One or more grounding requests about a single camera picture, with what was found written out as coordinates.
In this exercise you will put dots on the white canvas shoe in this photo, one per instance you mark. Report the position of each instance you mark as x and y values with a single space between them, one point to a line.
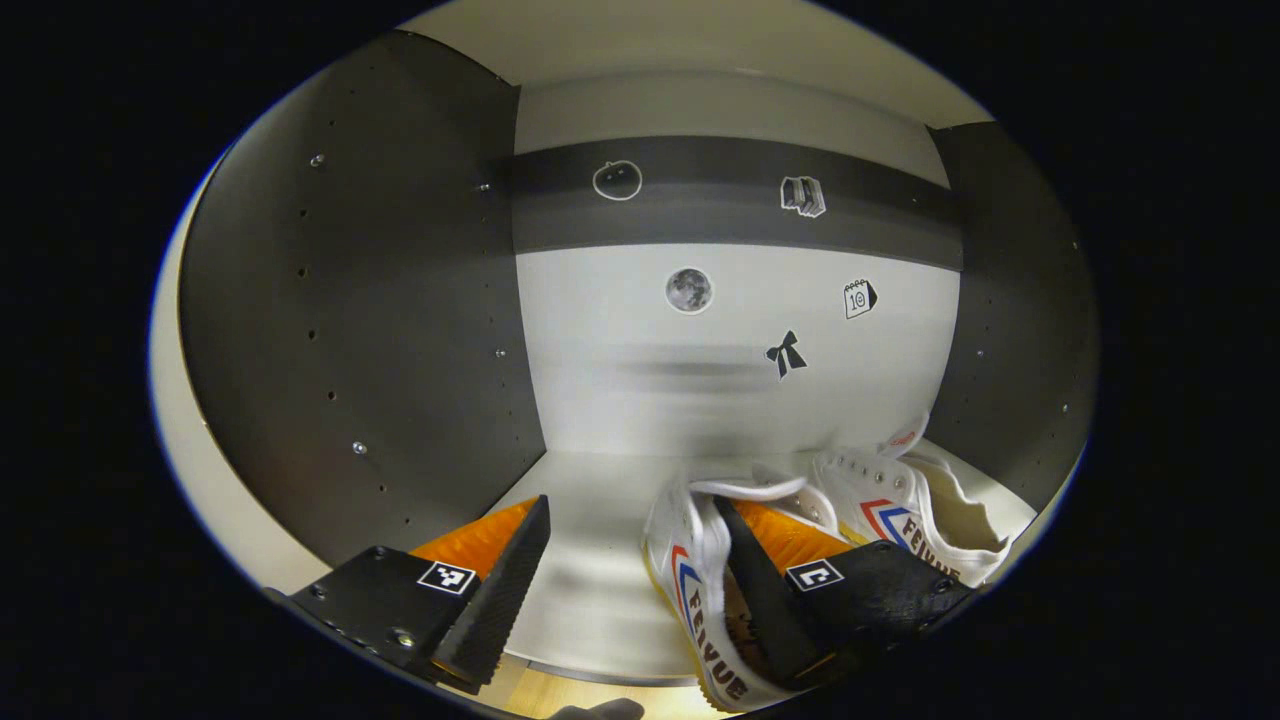
920 515
690 560

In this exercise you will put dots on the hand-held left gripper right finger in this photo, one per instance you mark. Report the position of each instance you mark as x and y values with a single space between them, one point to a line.
770 610

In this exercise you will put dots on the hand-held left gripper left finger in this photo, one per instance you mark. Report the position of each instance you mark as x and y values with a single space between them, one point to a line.
500 590

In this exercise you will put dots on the grey shoe cabinet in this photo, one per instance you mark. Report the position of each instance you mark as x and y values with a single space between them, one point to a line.
700 400

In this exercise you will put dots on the grey shoe cabinet door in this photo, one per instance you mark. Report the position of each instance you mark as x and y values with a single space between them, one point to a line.
190 450

